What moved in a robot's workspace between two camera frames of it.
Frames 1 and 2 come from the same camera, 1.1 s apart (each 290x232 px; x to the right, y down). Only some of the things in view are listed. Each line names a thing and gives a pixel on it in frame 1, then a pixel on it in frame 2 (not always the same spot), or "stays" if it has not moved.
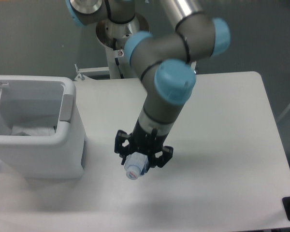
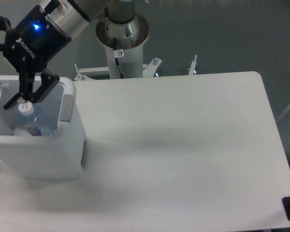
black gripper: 142,141 -> 33,44
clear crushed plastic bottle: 136,164 -> 35,121
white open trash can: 37,129 stays
